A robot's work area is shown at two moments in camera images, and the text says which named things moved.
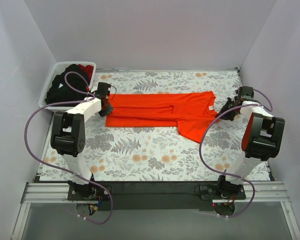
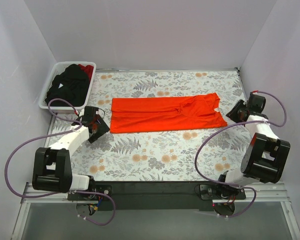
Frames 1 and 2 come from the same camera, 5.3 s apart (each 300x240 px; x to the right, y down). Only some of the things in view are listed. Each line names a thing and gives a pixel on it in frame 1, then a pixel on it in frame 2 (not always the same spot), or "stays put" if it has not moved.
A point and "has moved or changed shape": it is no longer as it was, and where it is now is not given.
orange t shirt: (194, 114) has moved or changed shape
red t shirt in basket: (89, 69) stays put
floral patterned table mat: (156, 153) stays put
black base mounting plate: (155, 196) stays put
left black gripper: (107, 109) → (100, 130)
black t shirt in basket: (72, 84) stays put
